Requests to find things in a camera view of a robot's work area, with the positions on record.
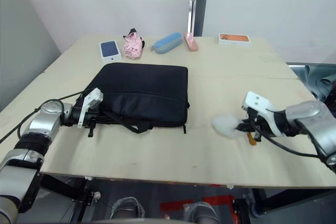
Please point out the white door frame profile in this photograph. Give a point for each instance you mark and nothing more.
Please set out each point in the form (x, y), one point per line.
(193, 3)

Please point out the pink rectangular case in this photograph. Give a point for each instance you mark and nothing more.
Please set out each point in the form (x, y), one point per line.
(191, 43)

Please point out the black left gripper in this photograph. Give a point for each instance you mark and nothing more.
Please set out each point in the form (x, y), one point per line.
(94, 117)

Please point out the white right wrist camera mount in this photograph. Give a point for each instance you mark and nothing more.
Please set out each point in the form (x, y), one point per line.
(256, 102)

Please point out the pink fabric pouch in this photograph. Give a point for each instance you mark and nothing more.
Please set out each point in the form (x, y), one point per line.
(132, 47)

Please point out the red floor tape strip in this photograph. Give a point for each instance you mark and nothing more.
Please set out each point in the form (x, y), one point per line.
(218, 199)

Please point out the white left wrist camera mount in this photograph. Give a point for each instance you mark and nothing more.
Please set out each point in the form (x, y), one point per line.
(90, 99)

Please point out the white box with orange phone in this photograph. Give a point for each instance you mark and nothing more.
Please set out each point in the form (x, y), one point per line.
(233, 39)

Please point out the plastic wrapped dark rounded shape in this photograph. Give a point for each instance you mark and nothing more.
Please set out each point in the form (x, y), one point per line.
(127, 208)
(200, 212)

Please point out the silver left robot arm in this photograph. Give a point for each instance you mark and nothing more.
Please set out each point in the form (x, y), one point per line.
(44, 124)

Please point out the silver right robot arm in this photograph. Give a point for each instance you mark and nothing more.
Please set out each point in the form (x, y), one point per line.
(309, 119)

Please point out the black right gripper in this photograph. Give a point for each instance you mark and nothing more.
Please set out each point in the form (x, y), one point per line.
(256, 127)

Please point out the grey blue cloth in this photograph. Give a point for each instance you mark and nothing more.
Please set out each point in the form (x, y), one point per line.
(320, 82)

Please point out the white box with blue phone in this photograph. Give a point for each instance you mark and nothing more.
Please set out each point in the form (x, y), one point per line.
(110, 51)

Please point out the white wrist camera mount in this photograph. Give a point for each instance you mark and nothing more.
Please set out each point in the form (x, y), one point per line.
(90, 99)
(256, 102)

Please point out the black laptop bag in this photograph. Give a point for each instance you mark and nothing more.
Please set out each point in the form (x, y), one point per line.
(144, 90)

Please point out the blue pencil case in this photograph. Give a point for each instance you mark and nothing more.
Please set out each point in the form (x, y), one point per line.
(168, 42)

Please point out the white plush toy orange feet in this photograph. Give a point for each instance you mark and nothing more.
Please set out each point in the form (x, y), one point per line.
(225, 127)

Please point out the small white knob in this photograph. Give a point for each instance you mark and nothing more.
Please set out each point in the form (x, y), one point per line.
(97, 195)

